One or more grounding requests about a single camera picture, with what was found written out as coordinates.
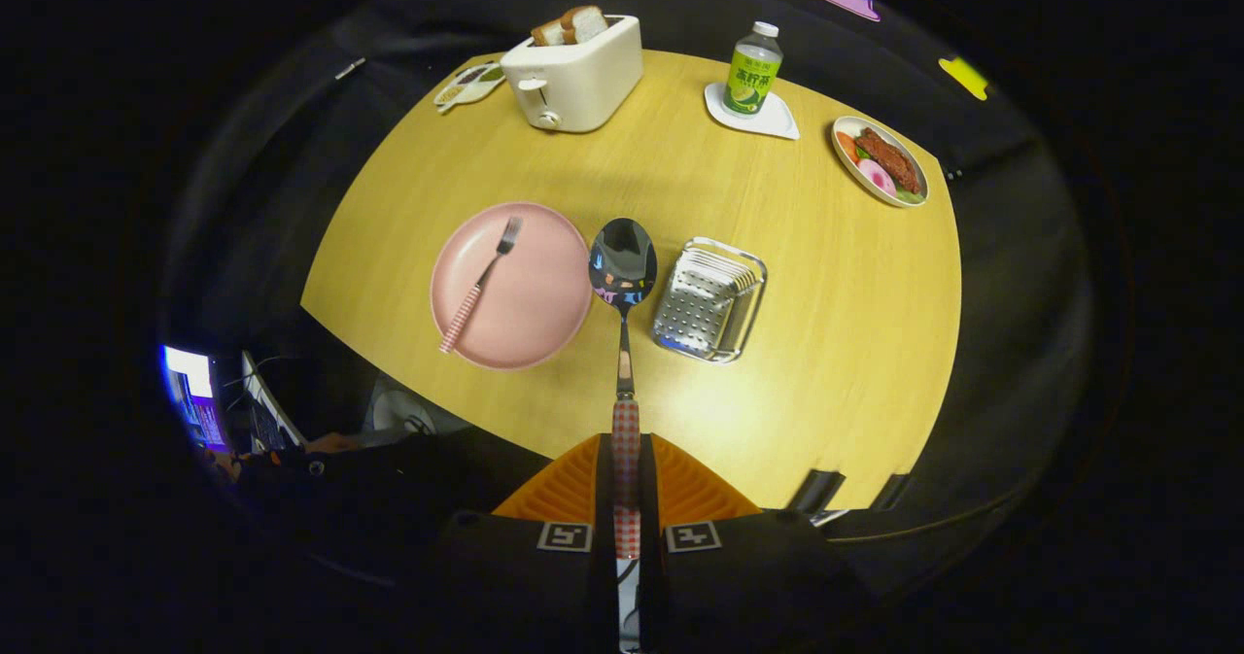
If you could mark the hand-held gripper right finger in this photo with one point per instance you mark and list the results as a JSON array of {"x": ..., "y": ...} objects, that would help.
[{"x": 648, "y": 479}]

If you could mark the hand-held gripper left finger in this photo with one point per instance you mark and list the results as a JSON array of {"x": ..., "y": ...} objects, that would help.
[{"x": 604, "y": 479}]

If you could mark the perforated metal basket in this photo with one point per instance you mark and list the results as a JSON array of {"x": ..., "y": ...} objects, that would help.
[{"x": 705, "y": 304}]

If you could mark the pink plate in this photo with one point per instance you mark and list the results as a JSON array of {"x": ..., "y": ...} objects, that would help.
[{"x": 530, "y": 294}]

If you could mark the laptop computer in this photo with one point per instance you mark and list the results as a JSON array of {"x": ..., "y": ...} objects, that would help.
[{"x": 267, "y": 411}]

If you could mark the white coaster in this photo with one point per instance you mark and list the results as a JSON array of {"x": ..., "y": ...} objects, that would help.
[{"x": 777, "y": 121}]

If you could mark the cream white toaster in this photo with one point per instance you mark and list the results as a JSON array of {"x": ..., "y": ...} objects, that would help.
[{"x": 583, "y": 86}]

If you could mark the plate of toy food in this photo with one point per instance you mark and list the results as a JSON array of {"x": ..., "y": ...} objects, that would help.
[{"x": 882, "y": 160}]

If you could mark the divided white snack tray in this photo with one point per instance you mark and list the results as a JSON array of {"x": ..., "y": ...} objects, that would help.
[{"x": 468, "y": 86}]

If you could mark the computer monitor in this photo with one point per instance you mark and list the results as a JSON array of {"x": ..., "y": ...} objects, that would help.
[{"x": 194, "y": 392}]

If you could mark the green label drink bottle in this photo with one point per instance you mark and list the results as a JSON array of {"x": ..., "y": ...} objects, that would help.
[{"x": 753, "y": 71}]

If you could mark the toast bread slice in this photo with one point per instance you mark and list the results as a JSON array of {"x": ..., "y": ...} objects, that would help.
[
  {"x": 549, "y": 34},
  {"x": 586, "y": 22}
]

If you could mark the black table bracket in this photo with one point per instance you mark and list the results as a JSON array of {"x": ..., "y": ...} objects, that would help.
[
  {"x": 890, "y": 491},
  {"x": 816, "y": 491}
]

